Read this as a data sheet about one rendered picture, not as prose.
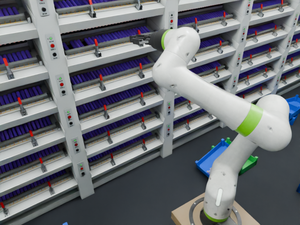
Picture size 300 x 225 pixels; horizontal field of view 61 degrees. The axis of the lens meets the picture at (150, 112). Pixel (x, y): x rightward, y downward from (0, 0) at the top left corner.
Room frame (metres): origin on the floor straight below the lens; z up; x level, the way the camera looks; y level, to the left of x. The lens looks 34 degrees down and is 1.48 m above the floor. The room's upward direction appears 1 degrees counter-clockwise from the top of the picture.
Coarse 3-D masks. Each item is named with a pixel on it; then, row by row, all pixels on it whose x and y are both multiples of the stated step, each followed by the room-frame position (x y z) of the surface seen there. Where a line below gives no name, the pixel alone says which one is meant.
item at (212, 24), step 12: (180, 12) 1.80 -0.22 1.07; (192, 12) 1.86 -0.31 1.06; (204, 12) 1.90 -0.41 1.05; (216, 12) 1.94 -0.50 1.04; (228, 12) 2.01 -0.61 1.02; (180, 24) 1.70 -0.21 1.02; (192, 24) 1.72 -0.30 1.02; (204, 24) 1.80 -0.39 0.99; (216, 24) 1.82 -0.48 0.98; (228, 24) 1.85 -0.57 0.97; (240, 24) 1.90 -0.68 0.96; (204, 36) 1.72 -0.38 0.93
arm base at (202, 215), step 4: (200, 212) 0.77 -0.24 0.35; (200, 216) 0.75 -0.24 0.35; (204, 216) 0.73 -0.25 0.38; (200, 220) 0.73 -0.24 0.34; (204, 220) 0.72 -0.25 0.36; (208, 220) 0.70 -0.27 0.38; (228, 220) 0.69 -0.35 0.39; (232, 220) 0.69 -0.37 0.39; (204, 224) 0.71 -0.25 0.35; (208, 224) 0.70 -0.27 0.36; (212, 224) 0.69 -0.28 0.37; (216, 224) 0.69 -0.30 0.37; (220, 224) 0.68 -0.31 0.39; (224, 224) 0.68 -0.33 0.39; (228, 224) 0.67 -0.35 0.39; (232, 224) 0.67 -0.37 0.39; (236, 224) 0.67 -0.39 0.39
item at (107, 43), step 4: (148, 32) 1.54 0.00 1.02; (152, 32) 1.55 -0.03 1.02; (112, 40) 1.41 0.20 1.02; (116, 40) 1.42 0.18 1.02; (120, 40) 1.42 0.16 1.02; (124, 40) 1.44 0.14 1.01; (128, 40) 1.45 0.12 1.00; (100, 44) 1.36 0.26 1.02; (104, 44) 1.37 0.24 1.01; (108, 44) 1.38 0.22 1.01; (112, 44) 1.40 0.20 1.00; (116, 44) 1.41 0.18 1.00; (120, 44) 1.41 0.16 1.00; (76, 48) 1.29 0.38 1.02; (80, 48) 1.30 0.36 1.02; (84, 48) 1.30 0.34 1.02; (88, 48) 1.32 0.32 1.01; (92, 48) 1.33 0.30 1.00; (104, 48) 1.35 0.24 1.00; (68, 52) 1.26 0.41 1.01; (72, 52) 1.27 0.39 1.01; (76, 52) 1.28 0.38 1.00; (80, 52) 1.30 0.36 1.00
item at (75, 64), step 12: (120, 24) 1.55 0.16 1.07; (132, 24) 1.59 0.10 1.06; (72, 36) 1.38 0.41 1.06; (120, 48) 1.39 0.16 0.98; (132, 48) 1.41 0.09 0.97; (144, 48) 1.44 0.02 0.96; (72, 60) 1.23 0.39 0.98; (84, 60) 1.25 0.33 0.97; (96, 60) 1.27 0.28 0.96; (108, 60) 1.32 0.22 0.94
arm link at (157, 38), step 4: (164, 28) 1.01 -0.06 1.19; (160, 32) 1.00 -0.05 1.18; (164, 32) 0.98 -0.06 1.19; (156, 36) 1.00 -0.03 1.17; (160, 36) 0.97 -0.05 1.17; (156, 40) 0.99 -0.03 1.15; (160, 40) 0.96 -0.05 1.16; (156, 44) 0.98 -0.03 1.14; (160, 44) 0.96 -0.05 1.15; (156, 48) 0.99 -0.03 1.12; (160, 48) 0.97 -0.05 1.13
